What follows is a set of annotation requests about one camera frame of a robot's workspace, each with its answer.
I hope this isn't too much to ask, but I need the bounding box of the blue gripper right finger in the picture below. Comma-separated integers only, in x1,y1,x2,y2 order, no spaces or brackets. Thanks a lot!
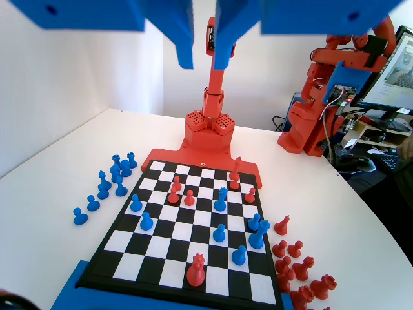
213,0,404,70

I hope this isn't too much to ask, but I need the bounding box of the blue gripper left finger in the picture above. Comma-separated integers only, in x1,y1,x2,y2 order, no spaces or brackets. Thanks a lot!
8,0,194,70

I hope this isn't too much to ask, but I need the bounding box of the blue chess queen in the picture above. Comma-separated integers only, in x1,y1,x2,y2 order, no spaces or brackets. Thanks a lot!
213,186,228,213

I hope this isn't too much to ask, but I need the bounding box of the red pieces bottom left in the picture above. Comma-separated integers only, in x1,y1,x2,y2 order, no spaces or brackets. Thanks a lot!
229,156,243,182

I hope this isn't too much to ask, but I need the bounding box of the blue chess pawn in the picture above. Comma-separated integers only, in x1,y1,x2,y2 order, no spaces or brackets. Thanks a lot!
129,194,143,213
114,176,127,197
86,194,101,212
232,245,248,265
139,211,153,232
72,207,88,226
212,223,227,243
247,212,261,232

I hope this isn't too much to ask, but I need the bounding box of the blue chess bishop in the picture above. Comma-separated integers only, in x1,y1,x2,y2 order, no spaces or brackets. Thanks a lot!
96,170,112,200

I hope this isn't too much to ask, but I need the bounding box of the blue chess king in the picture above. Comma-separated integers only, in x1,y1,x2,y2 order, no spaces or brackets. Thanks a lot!
248,219,271,251

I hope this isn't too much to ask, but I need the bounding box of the red chess bishop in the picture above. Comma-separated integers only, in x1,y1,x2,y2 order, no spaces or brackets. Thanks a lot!
292,256,316,282

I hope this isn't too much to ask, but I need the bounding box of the red chess queen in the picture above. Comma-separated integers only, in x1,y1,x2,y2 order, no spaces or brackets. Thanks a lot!
186,253,207,287

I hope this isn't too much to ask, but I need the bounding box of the red chess rook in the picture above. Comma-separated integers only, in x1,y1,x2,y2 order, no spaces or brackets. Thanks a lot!
289,285,314,310
310,274,338,300

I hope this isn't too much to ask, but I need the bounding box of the person's hand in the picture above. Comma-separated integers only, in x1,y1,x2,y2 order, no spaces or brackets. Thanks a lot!
397,137,413,160

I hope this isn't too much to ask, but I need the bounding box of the blue-grey box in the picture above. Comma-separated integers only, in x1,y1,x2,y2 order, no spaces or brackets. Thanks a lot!
285,92,304,130

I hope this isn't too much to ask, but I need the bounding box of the black computer monitor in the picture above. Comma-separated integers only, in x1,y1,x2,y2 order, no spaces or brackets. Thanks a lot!
350,25,413,122

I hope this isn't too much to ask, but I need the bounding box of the wooden monitor shelf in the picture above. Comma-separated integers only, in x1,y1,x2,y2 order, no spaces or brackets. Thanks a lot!
351,118,413,147

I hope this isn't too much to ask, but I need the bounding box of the black keyboard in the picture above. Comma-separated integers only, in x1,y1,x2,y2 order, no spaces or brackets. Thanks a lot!
370,154,403,171

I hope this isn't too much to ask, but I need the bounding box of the black and white chessboard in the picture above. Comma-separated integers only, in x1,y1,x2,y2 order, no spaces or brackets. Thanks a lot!
77,158,285,310

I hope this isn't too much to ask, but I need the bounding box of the blue controller board bracket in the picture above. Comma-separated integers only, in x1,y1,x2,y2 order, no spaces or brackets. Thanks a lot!
323,61,372,106

